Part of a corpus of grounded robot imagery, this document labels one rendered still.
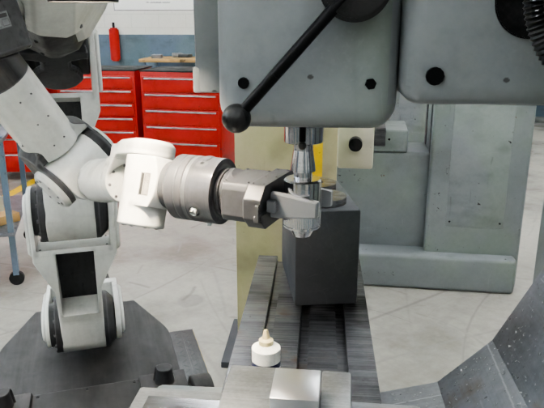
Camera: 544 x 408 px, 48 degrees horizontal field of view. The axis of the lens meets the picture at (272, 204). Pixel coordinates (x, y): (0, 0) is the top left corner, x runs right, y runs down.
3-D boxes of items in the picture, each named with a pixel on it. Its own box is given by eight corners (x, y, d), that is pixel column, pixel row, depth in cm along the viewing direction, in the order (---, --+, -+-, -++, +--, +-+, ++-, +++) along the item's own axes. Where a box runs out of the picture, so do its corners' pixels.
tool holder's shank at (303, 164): (309, 174, 78) (312, 85, 75) (319, 180, 76) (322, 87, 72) (286, 176, 78) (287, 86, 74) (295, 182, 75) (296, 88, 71)
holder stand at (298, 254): (294, 306, 116) (295, 205, 111) (281, 262, 137) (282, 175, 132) (357, 303, 117) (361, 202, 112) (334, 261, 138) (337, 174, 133)
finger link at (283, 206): (318, 222, 75) (271, 215, 77) (319, 196, 74) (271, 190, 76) (314, 225, 73) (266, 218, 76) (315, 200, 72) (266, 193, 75)
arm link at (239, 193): (259, 174, 72) (170, 164, 76) (259, 252, 74) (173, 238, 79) (297, 153, 83) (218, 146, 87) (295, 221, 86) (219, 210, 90)
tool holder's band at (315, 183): (312, 180, 80) (312, 172, 79) (327, 189, 75) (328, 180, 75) (278, 182, 78) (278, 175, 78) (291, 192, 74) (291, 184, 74)
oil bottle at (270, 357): (250, 406, 86) (249, 335, 83) (253, 389, 90) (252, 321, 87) (279, 407, 86) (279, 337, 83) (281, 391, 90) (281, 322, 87)
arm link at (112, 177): (140, 135, 82) (106, 140, 93) (129, 202, 81) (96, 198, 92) (184, 145, 85) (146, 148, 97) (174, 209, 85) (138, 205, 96)
